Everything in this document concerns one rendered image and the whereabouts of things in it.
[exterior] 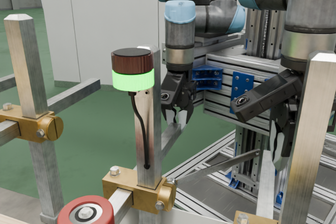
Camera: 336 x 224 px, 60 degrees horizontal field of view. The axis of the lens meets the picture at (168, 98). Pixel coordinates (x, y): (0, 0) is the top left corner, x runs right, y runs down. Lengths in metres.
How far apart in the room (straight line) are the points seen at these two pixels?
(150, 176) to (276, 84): 0.27
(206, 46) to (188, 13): 0.52
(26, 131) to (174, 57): 0.37
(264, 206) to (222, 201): 0.94
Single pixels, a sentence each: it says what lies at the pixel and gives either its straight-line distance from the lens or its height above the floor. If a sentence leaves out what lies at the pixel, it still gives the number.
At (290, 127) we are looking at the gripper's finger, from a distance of 0.50.
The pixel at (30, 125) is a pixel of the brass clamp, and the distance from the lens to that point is 0.64.
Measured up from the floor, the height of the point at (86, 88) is 0.95.
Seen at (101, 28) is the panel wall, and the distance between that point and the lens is 3.43.
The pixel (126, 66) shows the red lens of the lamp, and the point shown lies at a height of 1.12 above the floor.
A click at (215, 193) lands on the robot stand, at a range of 1.60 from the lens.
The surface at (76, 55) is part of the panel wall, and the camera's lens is 3.65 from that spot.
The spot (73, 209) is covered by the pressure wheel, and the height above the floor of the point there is 0.90.
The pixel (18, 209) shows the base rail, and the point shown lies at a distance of 0.85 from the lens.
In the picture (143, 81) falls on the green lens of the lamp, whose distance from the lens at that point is 0.40.
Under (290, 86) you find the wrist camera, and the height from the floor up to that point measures 1.07.
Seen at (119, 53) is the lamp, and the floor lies 1.13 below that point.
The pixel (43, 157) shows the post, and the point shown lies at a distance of 0.67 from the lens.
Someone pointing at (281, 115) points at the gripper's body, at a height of 1.02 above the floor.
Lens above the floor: 1.22
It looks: 22 degrees down
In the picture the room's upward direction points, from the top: straight up
